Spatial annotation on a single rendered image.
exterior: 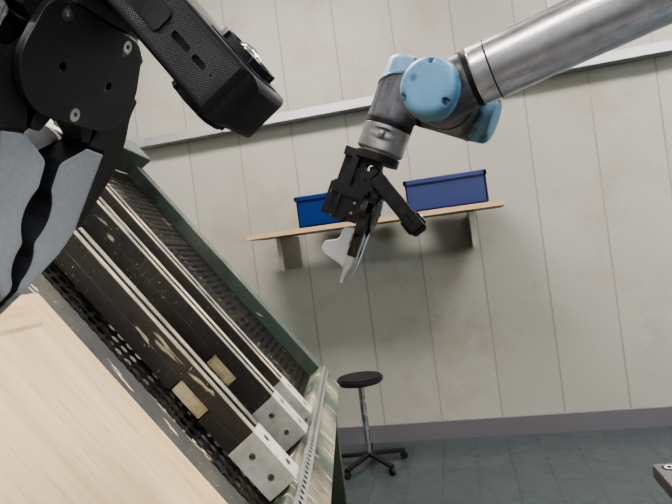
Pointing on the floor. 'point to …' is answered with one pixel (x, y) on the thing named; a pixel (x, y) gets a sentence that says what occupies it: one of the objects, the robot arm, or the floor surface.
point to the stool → (366, 421)
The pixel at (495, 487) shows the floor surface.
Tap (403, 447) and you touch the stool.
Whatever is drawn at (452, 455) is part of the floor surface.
